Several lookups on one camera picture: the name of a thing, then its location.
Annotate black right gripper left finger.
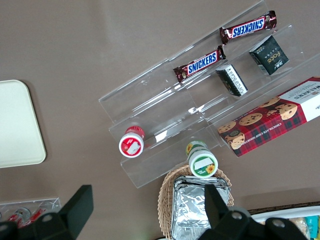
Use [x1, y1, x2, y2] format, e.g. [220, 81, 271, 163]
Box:
[30, 184, 95, 240]

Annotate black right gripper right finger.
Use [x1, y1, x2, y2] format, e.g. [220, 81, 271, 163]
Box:
[203, 185, 252, 232]

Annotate oval light wicker basket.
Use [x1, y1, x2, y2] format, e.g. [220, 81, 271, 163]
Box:
[157, 163, 236, 240]

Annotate beige plastic serving tray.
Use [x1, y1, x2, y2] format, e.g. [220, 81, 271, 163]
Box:
[0, 79, 47, 169]

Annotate stacked aluminium foil trays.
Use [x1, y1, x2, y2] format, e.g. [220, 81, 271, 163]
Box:
[170, 174, 231, 240]

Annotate clear acrylic bottle rack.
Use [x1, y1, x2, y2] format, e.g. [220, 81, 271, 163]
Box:
[0, 197, 62, 227]

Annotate red Coca-Cola bottle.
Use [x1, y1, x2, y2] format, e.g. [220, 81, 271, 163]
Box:
[24, 208, 49, 226]
[7, 207, 32, 224]

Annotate green lid yogurt cup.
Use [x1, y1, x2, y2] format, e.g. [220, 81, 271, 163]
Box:
[185, 140, 219, 179]

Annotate white rectangular snack bin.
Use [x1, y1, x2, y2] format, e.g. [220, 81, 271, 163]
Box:
[249, 204, 320, 240]

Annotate red lid yogurt cup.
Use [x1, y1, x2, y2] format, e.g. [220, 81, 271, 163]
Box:
[118, 125, 146, 159]

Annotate clear bag of crackers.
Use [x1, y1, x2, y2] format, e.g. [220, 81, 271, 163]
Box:
[286, 217, 309, 236]

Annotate teal snack packet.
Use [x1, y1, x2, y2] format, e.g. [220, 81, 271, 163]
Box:
[304, 215, 320, 239]

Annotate red tartan Walkers cookie box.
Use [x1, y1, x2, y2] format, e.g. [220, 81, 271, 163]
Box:
[216, 75, 320, 158]

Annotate clear acrylic step riser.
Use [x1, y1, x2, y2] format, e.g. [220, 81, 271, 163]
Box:
[97, 57, 219, 190]
[166, 0, 320, 151]

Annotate small black box white side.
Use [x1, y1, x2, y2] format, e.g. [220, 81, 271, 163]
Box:
[215, 63, 249, 98]

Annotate Snickers chocolate bar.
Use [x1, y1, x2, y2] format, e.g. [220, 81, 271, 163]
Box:
[172, 44, 227, 84]
[218, 10, 278, 46]

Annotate small black box gold print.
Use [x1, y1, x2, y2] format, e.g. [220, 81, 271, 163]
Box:
[248, 34, 290, 76]

